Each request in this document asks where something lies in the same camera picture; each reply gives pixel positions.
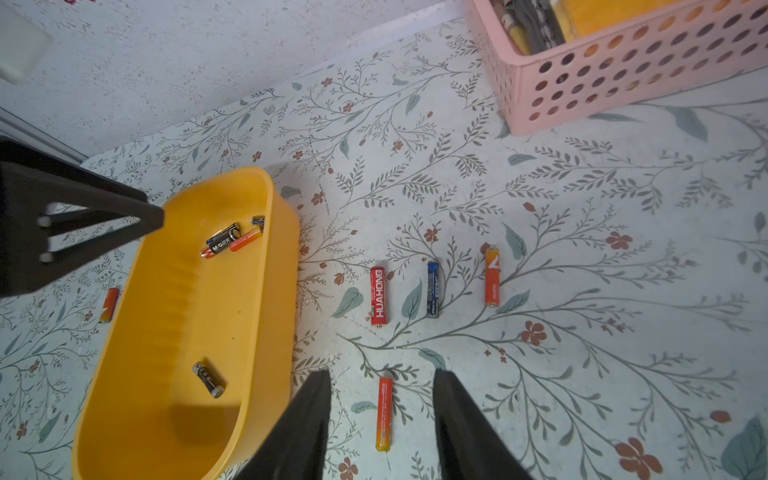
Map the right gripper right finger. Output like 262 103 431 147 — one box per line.
433 369 531 480

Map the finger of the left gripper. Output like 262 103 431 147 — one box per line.
1 140 164 297

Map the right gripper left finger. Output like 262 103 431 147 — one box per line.
235 370 332 480

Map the small black battery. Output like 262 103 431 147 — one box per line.
192 361 225 399

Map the orange red AA battery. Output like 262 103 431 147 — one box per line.
99 288 120 323

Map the yellow plastic storage box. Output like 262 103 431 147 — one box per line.
72 167 300 479

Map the red AAA battery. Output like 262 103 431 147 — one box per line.
370 266 387 326

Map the orange yellow AA battery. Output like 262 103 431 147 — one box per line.
485 247 501 308

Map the dark blue AAA battery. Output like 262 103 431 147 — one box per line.
426 261 440 318

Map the black gold battery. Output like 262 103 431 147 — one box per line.
206 222 241 255

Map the yellow cartoon folded shirt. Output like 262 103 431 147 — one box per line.
491 0 685 56

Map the pink plastic basket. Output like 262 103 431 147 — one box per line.
465 0 767 136

